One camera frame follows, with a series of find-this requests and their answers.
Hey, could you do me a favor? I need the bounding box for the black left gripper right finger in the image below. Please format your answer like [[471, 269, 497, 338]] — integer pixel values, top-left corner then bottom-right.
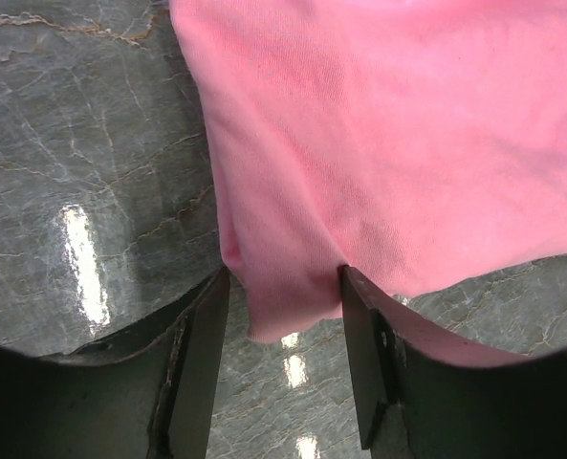
[[340, 266, 567, 458]]

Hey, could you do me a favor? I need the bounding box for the pink t shirt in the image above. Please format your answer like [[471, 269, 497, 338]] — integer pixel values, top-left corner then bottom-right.
[[169, 1, 567, 343]]

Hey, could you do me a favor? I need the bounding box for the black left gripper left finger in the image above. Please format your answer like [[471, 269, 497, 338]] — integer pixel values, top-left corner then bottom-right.
[[0, 269, 230, 458]]

